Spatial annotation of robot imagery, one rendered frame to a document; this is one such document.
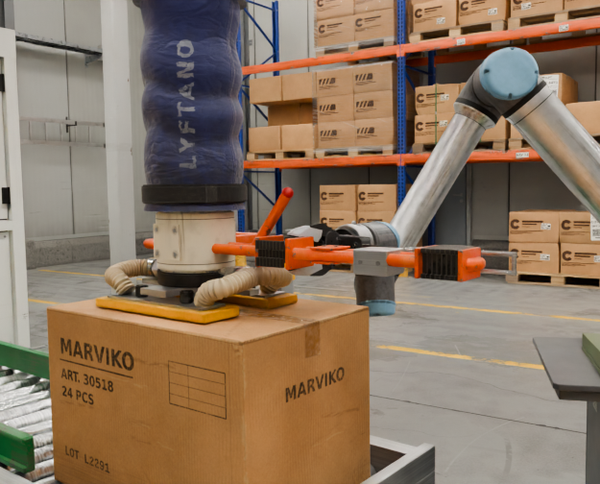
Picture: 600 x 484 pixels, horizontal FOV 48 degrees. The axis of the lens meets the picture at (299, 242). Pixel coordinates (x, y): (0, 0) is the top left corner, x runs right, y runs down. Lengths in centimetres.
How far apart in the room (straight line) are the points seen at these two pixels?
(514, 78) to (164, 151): 77
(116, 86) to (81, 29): 799
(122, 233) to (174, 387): 314
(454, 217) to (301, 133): 253
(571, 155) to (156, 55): 91
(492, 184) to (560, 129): 838
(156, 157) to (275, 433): 60
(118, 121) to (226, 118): 302
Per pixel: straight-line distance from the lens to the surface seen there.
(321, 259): 124
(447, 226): 1015
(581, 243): 840
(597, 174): 162
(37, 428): 210
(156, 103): 143
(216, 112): 141
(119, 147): 440
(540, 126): 160
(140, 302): 145
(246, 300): 147
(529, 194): 983
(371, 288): 155
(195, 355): 125
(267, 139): 1017
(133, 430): 143
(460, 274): 109
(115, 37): 449
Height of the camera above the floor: 121
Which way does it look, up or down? 5 degrees down
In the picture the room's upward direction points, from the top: 1 degrees counter-clockwise
